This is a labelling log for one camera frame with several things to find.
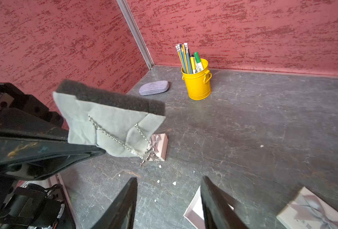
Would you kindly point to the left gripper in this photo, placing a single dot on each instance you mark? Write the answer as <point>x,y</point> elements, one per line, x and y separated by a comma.
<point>32,152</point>

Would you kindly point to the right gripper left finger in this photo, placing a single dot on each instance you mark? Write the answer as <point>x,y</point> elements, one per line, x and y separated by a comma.
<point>121,212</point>

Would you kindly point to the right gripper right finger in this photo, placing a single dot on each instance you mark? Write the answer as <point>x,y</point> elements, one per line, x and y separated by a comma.
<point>216,211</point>

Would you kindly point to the pink jewelry box base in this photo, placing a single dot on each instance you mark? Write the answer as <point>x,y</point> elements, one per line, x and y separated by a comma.
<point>194,212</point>

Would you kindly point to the grey foam necklace pad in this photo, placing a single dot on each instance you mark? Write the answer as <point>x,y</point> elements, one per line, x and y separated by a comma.
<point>120,124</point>

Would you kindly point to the small pink gift box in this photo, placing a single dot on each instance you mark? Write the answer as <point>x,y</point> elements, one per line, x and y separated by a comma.
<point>160,144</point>

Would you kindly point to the yellow pencil cup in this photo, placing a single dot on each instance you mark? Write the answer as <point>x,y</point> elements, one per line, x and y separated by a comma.
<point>198,84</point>

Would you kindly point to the purple glasses case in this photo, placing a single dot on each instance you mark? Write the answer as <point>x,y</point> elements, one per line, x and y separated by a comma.
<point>154,88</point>

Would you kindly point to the pencils and markers bunch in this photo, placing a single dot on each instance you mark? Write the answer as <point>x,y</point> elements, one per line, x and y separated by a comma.
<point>191,62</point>

